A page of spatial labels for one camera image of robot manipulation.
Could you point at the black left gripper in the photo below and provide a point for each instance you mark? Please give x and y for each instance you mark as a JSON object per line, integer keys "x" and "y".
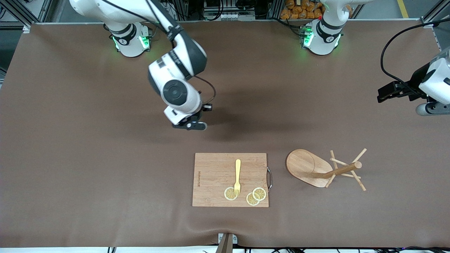
{"x": 414, "y": 83}

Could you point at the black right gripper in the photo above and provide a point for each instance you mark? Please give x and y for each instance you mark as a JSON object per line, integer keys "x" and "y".
{"x": 200, "y": 113}

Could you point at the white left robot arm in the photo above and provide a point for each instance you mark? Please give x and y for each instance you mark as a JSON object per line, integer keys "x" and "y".
{"x": 321, "y": 35}

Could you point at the wooden mug tree rack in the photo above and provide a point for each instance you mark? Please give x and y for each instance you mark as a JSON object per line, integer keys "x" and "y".
{"x": 306, "y": 168}

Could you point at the bamboo cutting board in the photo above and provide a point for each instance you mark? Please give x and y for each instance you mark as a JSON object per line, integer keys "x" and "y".
{"x": 214, "y": 175}

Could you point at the yellow plastic fork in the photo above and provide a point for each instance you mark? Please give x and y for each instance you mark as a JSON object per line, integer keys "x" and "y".
{"x": 238, "y": 168}

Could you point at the lemon slice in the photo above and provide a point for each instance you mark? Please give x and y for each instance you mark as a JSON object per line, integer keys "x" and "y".
{"x": 227, "y": 194}
{"x": 260, "y": 194}
{"x": 250, "y": 201}

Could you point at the brown table mat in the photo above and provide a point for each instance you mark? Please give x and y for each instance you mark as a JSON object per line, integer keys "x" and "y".
{"x": 105, "y": 140}

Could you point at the white power strip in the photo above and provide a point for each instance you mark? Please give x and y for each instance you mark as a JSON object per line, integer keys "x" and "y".
{"x": 228, "y": 16}

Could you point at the pile of orange snacks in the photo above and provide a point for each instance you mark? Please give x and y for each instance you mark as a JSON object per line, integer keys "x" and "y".
{"x": 299, "y": 8}

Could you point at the aluminium frame post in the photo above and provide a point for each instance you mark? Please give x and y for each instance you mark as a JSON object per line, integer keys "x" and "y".
{"x": 44, "y": 10}
{"x": 434, "y": 15}

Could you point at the metal table edge bracket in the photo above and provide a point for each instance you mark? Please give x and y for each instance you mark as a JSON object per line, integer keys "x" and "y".
{"x": 226, "y": 242}

